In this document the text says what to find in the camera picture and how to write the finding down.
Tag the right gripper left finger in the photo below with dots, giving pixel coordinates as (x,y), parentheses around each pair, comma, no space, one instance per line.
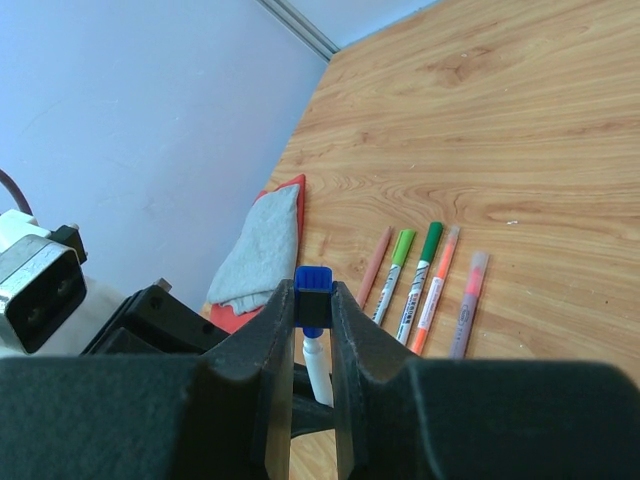
(225,414)

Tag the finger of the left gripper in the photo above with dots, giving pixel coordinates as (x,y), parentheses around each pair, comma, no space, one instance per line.
(152,321)
(308,415)

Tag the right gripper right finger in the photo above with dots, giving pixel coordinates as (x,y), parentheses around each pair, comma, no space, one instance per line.
(400,416)

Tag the white blue pen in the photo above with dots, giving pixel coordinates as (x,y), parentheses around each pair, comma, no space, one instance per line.
(412,301)
(317,366)

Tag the white pen green tip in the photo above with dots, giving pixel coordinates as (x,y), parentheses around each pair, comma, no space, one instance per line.
(386,293)

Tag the blue pen cap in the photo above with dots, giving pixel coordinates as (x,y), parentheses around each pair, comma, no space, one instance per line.
(313,289)

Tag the pink pen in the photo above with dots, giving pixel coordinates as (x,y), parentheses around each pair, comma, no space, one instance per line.
(373,266)

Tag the purple pen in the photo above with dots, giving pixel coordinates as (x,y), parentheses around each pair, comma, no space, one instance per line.
(468,305)

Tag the orange highlighter pen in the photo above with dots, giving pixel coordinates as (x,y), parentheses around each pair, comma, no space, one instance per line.
(434,293)

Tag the dark green pen cap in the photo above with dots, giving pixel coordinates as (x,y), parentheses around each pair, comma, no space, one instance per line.
(431,242)

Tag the light green pen cap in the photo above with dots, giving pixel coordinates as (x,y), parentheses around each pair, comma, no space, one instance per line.
(402,246)

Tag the red cloth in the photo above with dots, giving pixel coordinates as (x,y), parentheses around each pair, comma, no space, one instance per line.
(270,260)

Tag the grey felt cloth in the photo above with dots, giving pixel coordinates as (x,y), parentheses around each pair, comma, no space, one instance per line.
(260,255)

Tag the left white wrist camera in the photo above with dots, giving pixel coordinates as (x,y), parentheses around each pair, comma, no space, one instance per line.
(48,305)

